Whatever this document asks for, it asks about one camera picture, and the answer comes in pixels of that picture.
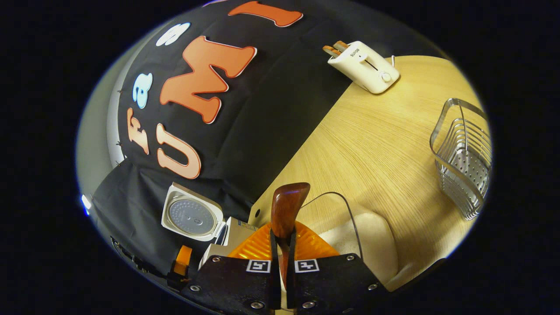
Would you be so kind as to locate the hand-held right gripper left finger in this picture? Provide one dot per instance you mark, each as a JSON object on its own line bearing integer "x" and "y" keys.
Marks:
{"x": 275, "y": 282}

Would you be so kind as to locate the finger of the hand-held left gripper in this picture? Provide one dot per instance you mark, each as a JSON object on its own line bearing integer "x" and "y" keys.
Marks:
{"x": 183, "y": 260}

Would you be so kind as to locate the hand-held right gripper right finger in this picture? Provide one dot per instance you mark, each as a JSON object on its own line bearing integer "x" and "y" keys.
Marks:
{"x": 292, "y": 282}

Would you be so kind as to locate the white rice cooker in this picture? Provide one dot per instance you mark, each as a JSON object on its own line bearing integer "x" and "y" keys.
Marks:
{"x": 192, "y": 216}

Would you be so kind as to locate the brown wooden spoon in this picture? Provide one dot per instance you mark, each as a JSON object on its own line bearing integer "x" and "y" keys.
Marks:
{"x": 286, "y": 205}

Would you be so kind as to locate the white ceiling light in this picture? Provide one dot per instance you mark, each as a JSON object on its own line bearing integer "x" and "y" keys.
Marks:
{"x": 85, "y": 204}

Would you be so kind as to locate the clear plastic container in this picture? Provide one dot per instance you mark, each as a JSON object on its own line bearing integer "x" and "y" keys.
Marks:
{"x": 350, "y": 205}

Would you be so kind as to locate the black backdrop cloth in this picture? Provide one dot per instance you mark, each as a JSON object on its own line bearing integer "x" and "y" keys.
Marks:
{"x": 271, "y": 118}

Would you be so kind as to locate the white toaster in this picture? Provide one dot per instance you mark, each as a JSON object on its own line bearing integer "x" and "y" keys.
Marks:
{"x": 367, "y": 68}

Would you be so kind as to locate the brown toast slice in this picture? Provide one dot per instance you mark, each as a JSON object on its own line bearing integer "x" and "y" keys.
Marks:
{"x": 341, "y": 44}
{"x": 331, "y": 51}

